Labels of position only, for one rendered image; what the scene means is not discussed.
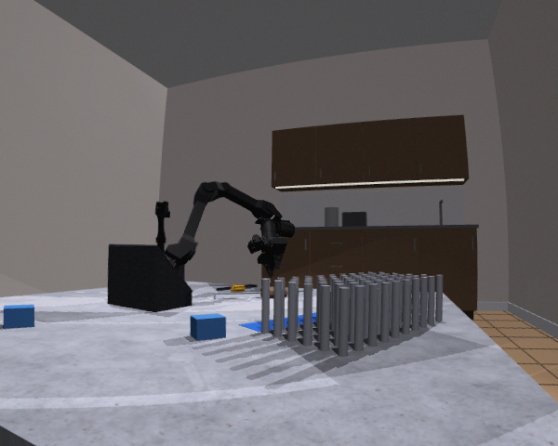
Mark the blue flat strip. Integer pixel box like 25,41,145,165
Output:
238,312,316,332

